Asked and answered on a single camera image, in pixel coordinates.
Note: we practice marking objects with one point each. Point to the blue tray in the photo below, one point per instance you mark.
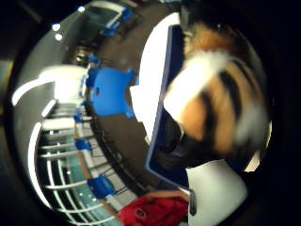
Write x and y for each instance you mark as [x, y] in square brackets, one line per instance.
[163, 132]

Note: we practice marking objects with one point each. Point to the striped tiger soft toy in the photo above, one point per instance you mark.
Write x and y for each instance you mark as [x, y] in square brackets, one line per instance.
[216, 100]

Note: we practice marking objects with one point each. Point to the large blue chair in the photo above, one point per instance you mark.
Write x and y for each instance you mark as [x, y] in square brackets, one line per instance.
[108, 92]

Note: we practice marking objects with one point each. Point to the white window frame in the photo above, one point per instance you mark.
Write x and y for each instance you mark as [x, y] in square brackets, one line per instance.
[59, 175]

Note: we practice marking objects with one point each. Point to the round ceiling lamp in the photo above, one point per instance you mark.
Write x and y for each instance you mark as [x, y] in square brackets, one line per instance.
[81, 9]
[58, 37]
[56, 27]

